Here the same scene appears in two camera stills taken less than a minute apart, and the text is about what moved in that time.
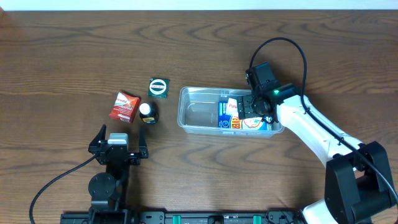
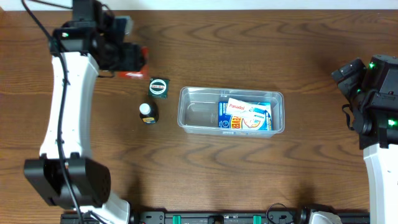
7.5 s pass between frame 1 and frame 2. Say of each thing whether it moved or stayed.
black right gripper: moved
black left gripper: moved
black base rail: stayed
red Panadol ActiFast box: moved
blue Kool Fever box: stayed
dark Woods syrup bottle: stayed
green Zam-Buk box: stayed
